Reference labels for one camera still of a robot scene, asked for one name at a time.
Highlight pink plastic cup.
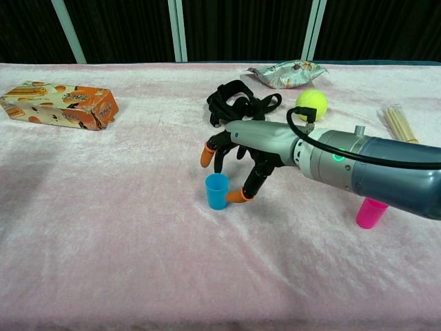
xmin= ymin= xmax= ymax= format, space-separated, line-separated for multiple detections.
xmin=356 ymin=198 xmax=389 ymax=230

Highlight black strap harness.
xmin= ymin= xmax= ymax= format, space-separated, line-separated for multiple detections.
xmin=206 ymin=79 xmax=283 ymax=129

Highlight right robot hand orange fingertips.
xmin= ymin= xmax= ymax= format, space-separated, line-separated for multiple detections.
xmin=199 ymin=119 xmax=299 ymax=205

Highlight silver snack bag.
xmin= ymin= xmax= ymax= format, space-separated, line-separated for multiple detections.
xmin=240 ymin=59 xmax=329 ymax=90

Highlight white partition post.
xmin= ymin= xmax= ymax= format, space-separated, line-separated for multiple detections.
xmin=301 ymin=0 xmax=327 ymax=62
xmin=51 ymin=0 xmax=87 ymax=65
xmin=167 ymin=0 xmax=189 ymax=63

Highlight bamboo skewers pack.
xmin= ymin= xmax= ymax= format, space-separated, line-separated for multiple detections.
xmin=378 ymin=105 xmax=420 ymax=144

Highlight light blue plastic cup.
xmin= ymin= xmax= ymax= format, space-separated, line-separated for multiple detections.
xmin=205 ymin=173 xmax=229 ymax=211

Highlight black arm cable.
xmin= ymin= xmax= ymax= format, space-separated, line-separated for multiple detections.
xmin=286 ymin=106 xmax=441 ymax=170

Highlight pink velvet tablecloth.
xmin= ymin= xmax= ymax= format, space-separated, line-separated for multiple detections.
xmin=0 ymin=61 xmax=441 ymax=331

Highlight orange biscuit box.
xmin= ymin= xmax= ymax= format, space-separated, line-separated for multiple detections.
xmin=0 ymin=81 xmax=120 ymax=132

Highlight yellow tennis ball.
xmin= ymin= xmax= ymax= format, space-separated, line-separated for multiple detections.
xmin=295 ymin=89 xmax=329 ymax=121

